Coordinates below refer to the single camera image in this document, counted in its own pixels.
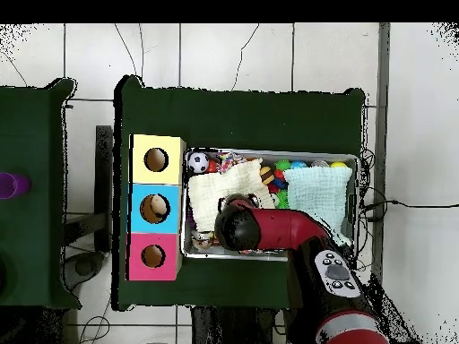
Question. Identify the cream yellow cloth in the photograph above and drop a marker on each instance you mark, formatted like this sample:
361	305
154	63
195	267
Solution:
211	193

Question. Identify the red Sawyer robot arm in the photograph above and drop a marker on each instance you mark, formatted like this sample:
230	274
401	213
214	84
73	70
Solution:
337	301

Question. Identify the clear shallow bin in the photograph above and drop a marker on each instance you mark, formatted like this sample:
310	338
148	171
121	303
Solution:
208	251

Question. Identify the wooden box with three holes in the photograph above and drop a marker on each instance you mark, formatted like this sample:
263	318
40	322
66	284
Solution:
140	215

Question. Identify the colourful dotted packet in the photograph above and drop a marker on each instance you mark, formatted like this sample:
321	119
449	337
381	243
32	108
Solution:
231	163

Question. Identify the toy burger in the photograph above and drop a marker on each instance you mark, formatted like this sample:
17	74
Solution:
267	175

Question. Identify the black and white soccer ball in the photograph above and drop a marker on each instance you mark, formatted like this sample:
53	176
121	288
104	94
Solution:
199	163

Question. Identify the green spiky ball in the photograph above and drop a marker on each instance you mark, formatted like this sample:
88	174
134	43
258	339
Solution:
282	199

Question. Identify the blue globe ball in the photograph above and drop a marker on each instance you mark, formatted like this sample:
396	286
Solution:
298	165

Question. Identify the dark green table cloth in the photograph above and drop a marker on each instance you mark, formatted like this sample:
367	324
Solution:
237	115
36	129

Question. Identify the mint green cloth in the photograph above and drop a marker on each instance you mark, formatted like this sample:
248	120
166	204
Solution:
315	193

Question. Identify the yellow ball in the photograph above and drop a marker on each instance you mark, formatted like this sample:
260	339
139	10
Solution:
339	165

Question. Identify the black stand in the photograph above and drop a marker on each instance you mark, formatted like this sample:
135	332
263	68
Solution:
105	186

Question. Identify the purple cup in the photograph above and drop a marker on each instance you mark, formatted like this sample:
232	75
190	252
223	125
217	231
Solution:
13	185

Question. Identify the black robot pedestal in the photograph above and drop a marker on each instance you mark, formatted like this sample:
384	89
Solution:
237	330

